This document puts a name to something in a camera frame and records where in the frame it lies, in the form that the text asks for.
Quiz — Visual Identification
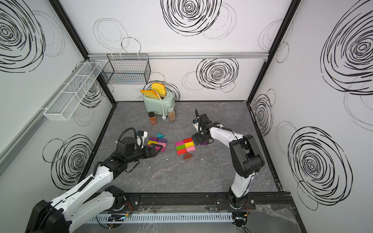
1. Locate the yellow toast slice back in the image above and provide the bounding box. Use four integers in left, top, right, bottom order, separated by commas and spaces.
151, 83, 167, 98

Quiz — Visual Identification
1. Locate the white wire shelf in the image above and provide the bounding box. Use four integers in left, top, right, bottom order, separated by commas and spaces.
43, 62, 103, 121

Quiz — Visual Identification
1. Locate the white toaster cable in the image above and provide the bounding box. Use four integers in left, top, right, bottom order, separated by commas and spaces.
153, 88, 167, 120

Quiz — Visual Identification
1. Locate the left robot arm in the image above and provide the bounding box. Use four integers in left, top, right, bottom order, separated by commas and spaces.
25, 137, 163, 233

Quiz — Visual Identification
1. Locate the yellow toast slice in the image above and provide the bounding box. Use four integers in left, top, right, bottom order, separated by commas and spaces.
151, 83, 167, 98
141, 89, 160, 100

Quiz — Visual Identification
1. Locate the brown triangle block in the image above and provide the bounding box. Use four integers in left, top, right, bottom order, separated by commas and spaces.
183, 153, 193, 160

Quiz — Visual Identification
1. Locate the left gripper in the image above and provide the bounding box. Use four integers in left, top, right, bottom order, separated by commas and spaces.
126, 143, 163, 164

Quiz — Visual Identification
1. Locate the brown spice jar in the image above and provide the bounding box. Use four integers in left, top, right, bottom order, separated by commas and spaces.
148, 112, 157, 125

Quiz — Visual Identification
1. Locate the magenta block bottom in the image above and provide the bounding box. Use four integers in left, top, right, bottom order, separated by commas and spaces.
175, 141, 184, 147

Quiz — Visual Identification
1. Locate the green block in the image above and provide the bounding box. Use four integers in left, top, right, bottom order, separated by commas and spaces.
176, 144, 186, 151

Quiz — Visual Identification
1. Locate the mint green toaster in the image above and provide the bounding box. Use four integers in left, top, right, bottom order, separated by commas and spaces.
143, 91, 176, 116

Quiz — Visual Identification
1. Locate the magenta block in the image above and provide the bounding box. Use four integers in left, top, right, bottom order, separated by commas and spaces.
175, 141, 184, 147
155, 146, 165, 152

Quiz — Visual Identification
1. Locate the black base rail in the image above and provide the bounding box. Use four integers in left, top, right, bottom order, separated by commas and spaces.
123, 192, 294, 211

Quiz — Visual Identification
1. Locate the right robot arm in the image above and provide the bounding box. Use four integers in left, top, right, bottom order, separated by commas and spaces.
192, 110, 265, 209

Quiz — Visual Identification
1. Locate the light pink block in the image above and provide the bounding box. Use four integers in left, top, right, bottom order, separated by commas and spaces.
157, 142, 166, 147
186, 146, 196, 152

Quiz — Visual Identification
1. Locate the red block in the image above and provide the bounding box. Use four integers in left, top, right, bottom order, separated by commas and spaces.
177, 148, 187, 155
183, 137, 193, 143

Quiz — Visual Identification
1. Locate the black wire basket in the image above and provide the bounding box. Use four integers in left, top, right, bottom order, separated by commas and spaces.
102, 53, 151, 85

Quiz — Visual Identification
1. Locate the yellow toast slice front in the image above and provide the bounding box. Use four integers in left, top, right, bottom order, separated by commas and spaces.
141, 89, 160, 100

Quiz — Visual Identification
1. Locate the beige spice jar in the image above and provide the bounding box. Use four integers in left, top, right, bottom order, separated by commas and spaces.
168, 107, 176, 122

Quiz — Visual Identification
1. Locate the yellow block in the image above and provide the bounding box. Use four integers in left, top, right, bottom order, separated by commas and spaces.
147, 140, 157, 145
185, 141, 194, 148

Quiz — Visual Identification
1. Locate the grey slotted cable duct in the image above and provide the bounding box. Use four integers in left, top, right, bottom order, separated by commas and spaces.
86, 213, 235, 225

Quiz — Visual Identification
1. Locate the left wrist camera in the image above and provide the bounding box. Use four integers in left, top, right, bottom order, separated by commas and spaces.
137, 130, 148, 148

